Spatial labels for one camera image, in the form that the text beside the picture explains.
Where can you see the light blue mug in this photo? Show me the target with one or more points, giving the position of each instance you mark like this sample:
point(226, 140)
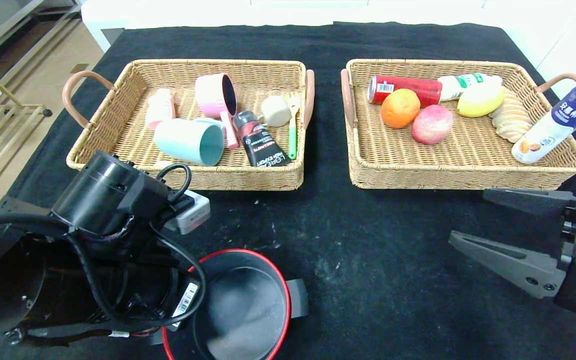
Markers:
point(183, 140)

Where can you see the small beige cup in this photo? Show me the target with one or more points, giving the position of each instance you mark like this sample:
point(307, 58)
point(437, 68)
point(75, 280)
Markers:
point(275, 111)

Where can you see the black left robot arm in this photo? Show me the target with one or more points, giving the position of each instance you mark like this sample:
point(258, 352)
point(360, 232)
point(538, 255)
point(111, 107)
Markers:
point(98, 195)

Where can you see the white yogurt bottle blue cap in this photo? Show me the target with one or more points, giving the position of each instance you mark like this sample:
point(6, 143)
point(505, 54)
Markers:
point(553, 125)

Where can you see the wooden wheeled rack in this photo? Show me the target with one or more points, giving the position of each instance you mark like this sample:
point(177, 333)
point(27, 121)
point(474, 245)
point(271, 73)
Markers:
point(18, 106)

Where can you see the red drink can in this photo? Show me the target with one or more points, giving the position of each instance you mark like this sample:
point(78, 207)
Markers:
point(423, 87)

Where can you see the small pink bottle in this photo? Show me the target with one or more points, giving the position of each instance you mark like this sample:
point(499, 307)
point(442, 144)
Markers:
point(160, 107)

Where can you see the striped bread roll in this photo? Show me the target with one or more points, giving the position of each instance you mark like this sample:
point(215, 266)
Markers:
point(510, 122)

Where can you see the white bottle green label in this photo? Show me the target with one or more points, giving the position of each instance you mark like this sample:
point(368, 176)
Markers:
point(455, 85)

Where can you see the pink peach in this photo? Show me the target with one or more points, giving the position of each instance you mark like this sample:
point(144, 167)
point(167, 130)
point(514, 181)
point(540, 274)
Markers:
point(433, 125)

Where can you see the orange fruit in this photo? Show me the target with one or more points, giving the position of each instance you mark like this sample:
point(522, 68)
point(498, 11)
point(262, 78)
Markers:
point(400, 109)

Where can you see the grey metal shelf frame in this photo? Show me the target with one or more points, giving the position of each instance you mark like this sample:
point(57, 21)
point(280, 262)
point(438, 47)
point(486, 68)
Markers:
point(38, 45)

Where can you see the red rimmed black pot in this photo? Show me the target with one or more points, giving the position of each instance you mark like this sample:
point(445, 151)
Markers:
point(248, 310)

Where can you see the small cream round object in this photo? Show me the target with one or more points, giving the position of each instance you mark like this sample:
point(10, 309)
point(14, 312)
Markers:
point(165, 164)

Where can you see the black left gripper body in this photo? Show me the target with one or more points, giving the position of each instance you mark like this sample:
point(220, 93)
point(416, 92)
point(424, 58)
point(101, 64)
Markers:
point(186, 299)

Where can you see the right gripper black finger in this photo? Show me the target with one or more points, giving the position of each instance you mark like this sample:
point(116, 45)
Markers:
point(533, 201)
point(513, 265)

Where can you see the yellow lemon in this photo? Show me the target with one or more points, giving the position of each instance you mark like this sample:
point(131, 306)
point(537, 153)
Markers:
point(480, 101)

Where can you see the black cosmetic tube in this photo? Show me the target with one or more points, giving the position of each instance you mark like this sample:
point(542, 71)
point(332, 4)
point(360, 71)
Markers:
point(260, 145)

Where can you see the rectangular wicker basket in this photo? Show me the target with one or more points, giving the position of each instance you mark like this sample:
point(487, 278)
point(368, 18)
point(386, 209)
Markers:
point(268, 172)
point(418, 160)

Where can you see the pink saucepan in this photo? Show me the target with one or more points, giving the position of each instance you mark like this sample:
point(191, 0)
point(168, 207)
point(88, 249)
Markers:
point(210, 97)

